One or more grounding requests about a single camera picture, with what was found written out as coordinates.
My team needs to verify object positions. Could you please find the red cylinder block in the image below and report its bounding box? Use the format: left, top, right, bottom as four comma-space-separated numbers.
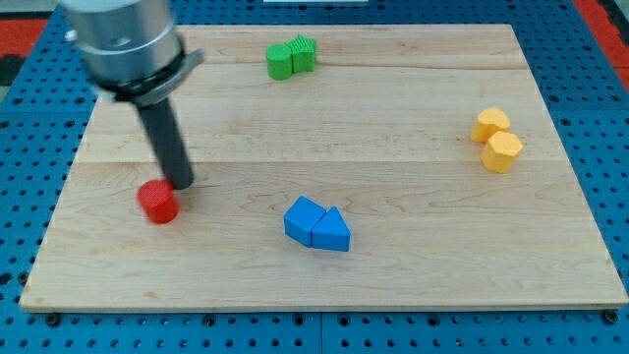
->
137, 179, 180, 224

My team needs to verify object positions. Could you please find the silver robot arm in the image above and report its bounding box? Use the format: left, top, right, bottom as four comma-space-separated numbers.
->
60, 0, 203, 107

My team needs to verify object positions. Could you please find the green star block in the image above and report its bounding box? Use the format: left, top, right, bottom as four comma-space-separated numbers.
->
286, 34, 317, 73

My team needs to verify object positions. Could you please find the wooden board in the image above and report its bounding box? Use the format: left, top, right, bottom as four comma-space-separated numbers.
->
20, 25, 628, 314

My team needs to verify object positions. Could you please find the blue cube block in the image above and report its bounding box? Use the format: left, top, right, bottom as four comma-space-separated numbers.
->
283, 196, 326, 247

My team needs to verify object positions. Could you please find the blue triangle block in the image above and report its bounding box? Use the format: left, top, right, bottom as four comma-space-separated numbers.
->
312, 206, 352, 252

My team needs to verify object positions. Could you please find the green cylinder block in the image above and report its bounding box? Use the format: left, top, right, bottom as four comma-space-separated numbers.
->
265, 43, 293, 81

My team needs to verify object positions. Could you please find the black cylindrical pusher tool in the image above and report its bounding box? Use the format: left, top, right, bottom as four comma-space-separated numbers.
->
138, 98, 195, 190

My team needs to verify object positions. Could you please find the yellow heart block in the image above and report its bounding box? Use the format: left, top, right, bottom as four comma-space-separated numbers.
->
470, 107, 511, 143

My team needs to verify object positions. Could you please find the yellow hexagon block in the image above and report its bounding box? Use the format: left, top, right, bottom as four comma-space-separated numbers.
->
481, 131, 523, 174

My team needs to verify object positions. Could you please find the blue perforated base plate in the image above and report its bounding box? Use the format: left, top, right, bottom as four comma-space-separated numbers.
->
1, 0, 628, 353

